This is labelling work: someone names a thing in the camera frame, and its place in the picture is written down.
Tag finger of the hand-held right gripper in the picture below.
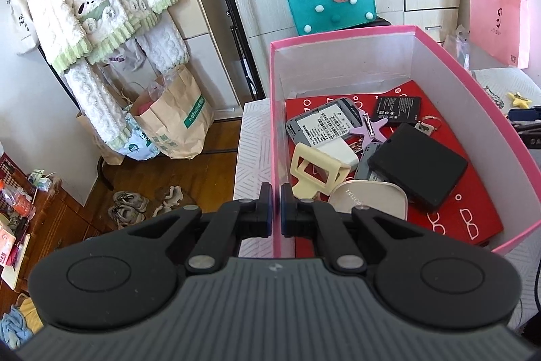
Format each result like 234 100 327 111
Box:
507 108 541 122
513 122 541 151

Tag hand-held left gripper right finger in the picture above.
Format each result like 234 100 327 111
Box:
281 182 425 274

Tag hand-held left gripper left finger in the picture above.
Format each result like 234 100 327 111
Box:
127 182 274 274

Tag beige plastic holder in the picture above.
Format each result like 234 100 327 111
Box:
291 142 351 200

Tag pink cardboard box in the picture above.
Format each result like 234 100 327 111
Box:
269 25 541 258

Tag beige oval case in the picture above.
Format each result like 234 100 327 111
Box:
327 180 409 219

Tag white charger plug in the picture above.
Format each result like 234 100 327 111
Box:
317 143 360 168

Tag grey pocket router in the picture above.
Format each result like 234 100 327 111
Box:
354 143 395 183
286 98 366 149

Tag key ring with keys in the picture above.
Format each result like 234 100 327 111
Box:
413 115 442 132

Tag black box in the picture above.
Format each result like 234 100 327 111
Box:
368 123 469 213

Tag purple starfish clip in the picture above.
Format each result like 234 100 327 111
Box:
349 116 400 144

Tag black battery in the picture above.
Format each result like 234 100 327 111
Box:
373 95 422 128

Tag yellow starfish clip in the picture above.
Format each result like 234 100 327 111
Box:
507 91 532 108

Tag white cat print tablecloth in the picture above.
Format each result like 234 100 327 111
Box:
234 68 541 260

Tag pink paper bag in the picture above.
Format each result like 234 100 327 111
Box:
469 0 530 69

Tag white slippers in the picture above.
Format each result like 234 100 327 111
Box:
151 185 185 219

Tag crumpled clear plastic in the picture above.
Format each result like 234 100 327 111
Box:
443 25 471 68

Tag red printed cloth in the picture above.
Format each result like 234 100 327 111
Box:
284 92 504 248

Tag brown paper bag green label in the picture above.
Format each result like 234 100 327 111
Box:
129 65 215 159

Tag pair of grey shoes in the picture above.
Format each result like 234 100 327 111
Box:
108 191 150 229

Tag green white plastic bag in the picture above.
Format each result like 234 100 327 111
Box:
118 107 161 161

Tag plain brown paper bag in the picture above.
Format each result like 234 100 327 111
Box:
76 111 123 165

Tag white printed plastic bag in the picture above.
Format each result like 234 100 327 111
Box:
101 39 148 75

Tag black tripod stand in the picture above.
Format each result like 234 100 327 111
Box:
198 0 267 101

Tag brown wooden cabinet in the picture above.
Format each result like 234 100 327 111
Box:
0 175 87 294

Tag black clothes rack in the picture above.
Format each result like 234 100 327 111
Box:
0 0 115 193

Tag plastic bottle red label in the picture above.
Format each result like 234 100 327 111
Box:
0 187 37 219

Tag pink book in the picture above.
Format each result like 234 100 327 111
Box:
0 228 31 286

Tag yellow blanket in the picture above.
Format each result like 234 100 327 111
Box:
17 293 44 337

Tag light blue cloth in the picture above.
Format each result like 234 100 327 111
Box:
0 305 31 350

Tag white canvas tote bag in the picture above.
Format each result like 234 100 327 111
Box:
7 0 41 56

